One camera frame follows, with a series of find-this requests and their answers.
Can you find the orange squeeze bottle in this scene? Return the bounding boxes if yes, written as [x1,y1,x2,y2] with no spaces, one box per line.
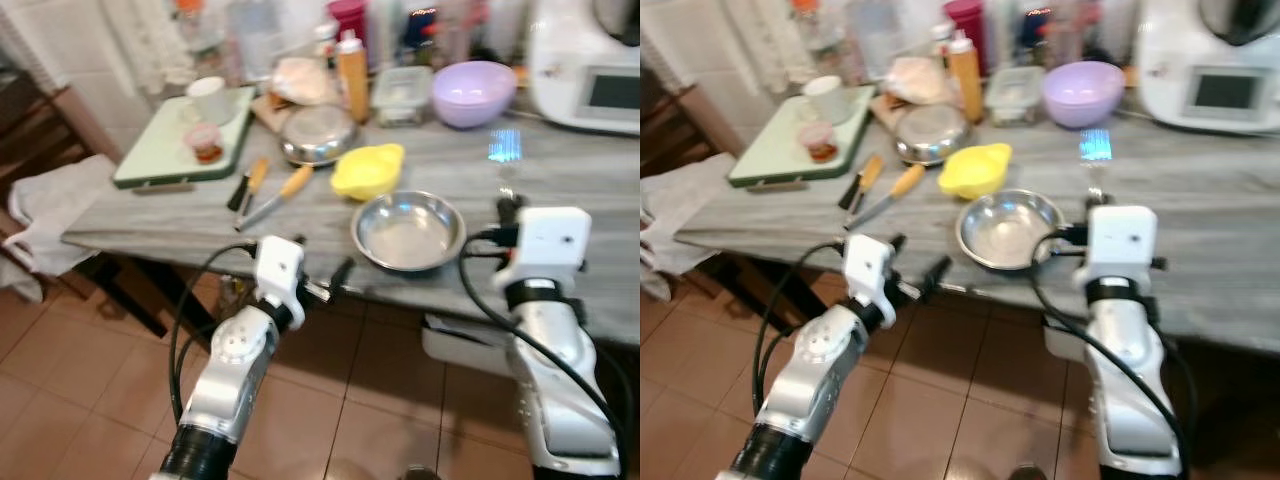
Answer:
[336,30,371,126]
[949,30,984,124]

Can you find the iridescent blue fork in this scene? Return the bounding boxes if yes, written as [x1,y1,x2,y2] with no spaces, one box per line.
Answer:
[486,127,524,206]
[1078,127,1114,201]

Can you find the steel tongs with orange tips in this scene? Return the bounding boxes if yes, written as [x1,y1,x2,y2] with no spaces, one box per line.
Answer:
[848,153,927,231]
[235,157,316,233]

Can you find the clear bag with bread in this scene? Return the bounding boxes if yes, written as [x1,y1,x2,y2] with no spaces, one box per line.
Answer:
[884,56,956,107]
[268,56,342,109]

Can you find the shallow stainless steel plate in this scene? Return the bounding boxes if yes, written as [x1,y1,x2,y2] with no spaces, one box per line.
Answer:
[350,189,468,274]
[956,188,1069,272]

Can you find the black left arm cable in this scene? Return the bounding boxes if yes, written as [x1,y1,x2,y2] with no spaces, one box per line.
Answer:
[168,242,259,426]
[750,240,849,421]

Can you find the clear lidded food container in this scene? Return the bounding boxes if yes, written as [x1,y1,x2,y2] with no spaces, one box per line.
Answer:
[985,65,1047,128]
[371,65,435,129]

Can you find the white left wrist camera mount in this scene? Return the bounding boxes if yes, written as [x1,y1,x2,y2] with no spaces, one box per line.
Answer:
[252,236,307,319]
[842,235,896,319]

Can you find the purple plastic bowl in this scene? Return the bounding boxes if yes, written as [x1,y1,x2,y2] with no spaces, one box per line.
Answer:
[431,60,519,130]
[1041,60,1127,130]

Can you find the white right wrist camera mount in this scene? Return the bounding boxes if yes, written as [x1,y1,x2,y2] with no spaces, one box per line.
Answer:
[497,206,592,291]
[1085,205,1159,291]

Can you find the maroon plastic tumbler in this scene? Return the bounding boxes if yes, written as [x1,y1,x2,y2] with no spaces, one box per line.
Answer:
[945,0,987,51]
[327,0,368,46]

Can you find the small clear sauce cup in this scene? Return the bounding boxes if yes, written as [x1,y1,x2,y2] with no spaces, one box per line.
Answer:
[800,121,841,164]
[183,122,224,165]

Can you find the brown paper sheet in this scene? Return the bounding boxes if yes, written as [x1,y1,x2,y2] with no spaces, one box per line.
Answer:
[870,90,906,131]
[252,90,291,133]

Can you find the white kitchen appliance with screen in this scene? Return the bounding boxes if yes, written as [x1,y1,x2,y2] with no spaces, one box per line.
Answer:
[1136,0,1280,136]
[527,0,641,137]

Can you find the dark wooden chair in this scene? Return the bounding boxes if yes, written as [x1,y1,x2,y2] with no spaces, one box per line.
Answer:
[640,65,716,176]
[0,68,101,201]

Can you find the white hanging cloth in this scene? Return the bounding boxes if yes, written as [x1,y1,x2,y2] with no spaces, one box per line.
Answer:
[100,0,191,96]
[705,0,796,93]

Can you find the pale green cutting board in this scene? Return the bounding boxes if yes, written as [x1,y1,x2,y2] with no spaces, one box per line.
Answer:
[112,85,259,192]
[727,83,874,190]

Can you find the yellow bowl with handles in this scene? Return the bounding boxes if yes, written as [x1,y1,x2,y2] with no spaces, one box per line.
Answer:
[330,142,407,203]
[937,142,1014,201]

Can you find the upturned stainless steel bowl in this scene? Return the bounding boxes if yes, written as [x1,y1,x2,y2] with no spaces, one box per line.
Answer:
[279,104,359,168]
[893,103,972,167]

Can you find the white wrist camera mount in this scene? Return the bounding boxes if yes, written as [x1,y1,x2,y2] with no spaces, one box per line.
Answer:
[252,236,307,319]
[497,206,592,291]
[842,235,896,319]
[1085,205,1159,291]

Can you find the white ceramic mug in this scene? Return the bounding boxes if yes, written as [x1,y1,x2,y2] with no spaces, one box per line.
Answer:
[181,76,237,127]
[803,75,856,125]

